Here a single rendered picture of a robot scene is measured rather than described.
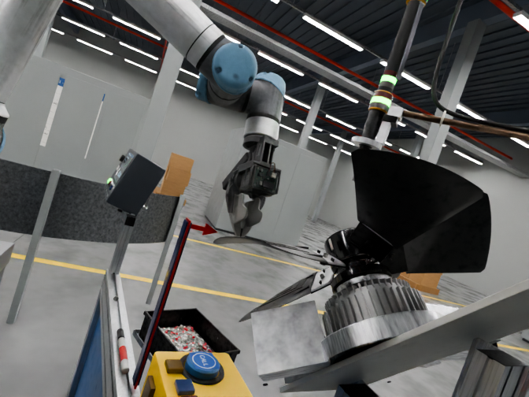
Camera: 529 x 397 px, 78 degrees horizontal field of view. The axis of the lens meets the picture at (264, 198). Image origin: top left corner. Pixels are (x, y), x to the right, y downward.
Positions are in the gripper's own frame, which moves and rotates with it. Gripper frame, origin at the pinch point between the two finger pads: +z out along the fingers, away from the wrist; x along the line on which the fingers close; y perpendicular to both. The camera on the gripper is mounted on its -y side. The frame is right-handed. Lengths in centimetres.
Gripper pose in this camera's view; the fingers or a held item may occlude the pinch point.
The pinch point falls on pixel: (238, 232)
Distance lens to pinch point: 69.2
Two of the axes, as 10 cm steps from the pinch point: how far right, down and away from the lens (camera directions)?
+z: -1.6, 9.6, -2.1
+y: 5.3, -0.9, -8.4
